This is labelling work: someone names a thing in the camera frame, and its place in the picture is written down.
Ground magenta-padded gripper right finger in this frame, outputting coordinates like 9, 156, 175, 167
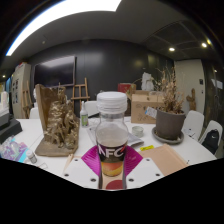
122, 144, 165, 190

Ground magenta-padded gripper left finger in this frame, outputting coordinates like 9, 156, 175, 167
62, 144, 102, 190

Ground clear drink bottle white cap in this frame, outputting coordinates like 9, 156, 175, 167
95, 91, 130, 178

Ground yellow sticky note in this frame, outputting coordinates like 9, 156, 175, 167
139, 144, 155, 152

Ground grey plant saucer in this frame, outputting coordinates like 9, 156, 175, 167
151, 126, 185, 145

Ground brown golden sculpture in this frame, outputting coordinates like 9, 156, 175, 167
34, 83, 81, 158

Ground dried plant in grey pot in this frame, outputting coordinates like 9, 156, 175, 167
154, 66, 187, 141

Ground white spray bottle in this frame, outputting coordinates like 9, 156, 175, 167
79, 100, 90, 128

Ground white chair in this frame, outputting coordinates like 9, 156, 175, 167
83, 100, 100, 118
181, 109, 205, 141
199, 119, 224, 155
28, 106, 41, 120

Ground brown cardboard box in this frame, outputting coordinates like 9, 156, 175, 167
130, 90, 165, 125

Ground iridescent colourful sheet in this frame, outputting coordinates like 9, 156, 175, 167
0, 134, 29, 164

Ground black backpack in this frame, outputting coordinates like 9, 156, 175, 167
201, 128, 221, 155

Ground wooden easel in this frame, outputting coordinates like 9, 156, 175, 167
21, 79, 33, 118
70, 77, 91, 103

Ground black flat boxes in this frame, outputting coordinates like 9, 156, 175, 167
0, 113, 23, 145

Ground wooden figure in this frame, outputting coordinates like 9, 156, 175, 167
185, 88, 198, 112

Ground red box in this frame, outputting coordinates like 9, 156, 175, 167
117, 82, 137, 94

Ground pale tall cabinet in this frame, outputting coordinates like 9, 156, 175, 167
10, 62, 32, 119

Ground long ceiling light strip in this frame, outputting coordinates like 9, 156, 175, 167
5, 0, 123, 57

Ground black wall screen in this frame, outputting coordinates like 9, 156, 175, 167
33, 55, 77, 88

